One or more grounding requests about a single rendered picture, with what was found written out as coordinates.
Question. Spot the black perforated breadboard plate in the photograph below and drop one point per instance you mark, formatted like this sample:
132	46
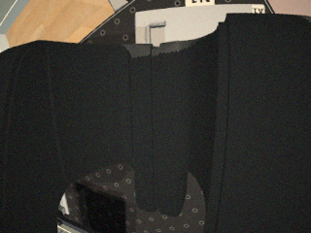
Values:
104	200

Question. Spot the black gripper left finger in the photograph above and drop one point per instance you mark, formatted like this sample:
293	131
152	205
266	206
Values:
67	110

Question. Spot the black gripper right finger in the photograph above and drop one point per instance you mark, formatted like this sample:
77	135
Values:
238	102

